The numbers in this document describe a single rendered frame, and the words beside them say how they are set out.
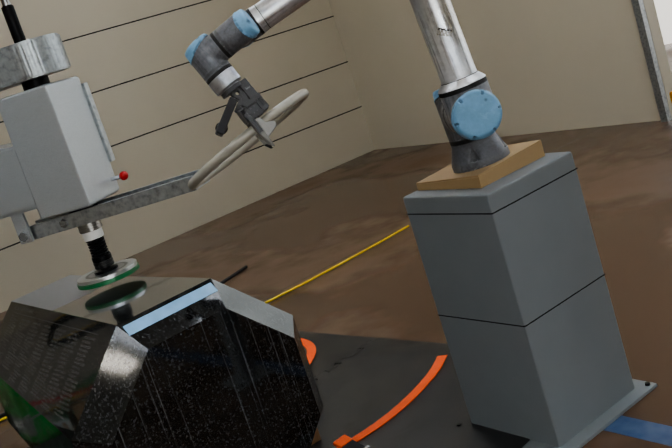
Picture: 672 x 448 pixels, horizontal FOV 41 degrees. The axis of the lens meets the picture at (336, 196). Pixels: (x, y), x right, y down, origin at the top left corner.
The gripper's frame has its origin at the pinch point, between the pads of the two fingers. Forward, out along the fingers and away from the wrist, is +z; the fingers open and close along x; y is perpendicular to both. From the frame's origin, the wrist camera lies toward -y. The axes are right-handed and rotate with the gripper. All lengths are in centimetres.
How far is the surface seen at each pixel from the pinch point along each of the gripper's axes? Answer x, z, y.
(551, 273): 0, 86, 43
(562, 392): 4, 117, 23
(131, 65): 570, -154, 36
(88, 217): 48, -21, -55
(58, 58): 37, -66, -30
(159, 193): 34.7, -11.3, -32.5
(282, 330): 23, 48, -31
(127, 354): 1, 21, -69
